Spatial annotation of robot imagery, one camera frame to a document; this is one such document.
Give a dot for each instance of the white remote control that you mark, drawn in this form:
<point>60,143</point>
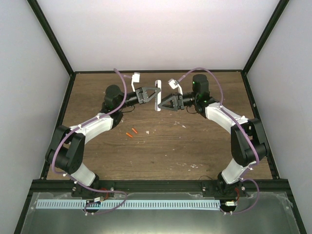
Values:
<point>158,84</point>

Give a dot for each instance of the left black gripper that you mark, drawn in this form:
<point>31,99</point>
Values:
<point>144,100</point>

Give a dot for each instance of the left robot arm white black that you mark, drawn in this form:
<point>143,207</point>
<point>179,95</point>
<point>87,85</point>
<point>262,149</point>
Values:
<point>66,149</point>

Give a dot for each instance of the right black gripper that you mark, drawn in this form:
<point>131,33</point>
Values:
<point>175,105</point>

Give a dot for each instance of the metal front plate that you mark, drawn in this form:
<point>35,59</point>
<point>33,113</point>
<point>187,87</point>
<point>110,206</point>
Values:
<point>263,213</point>

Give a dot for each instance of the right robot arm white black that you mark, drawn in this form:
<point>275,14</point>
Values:
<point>249,144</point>

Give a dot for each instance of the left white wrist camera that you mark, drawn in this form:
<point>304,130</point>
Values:
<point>135,78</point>

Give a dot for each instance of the light blue slotted cable duct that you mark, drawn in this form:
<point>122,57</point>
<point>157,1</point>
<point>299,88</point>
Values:
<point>130,204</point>

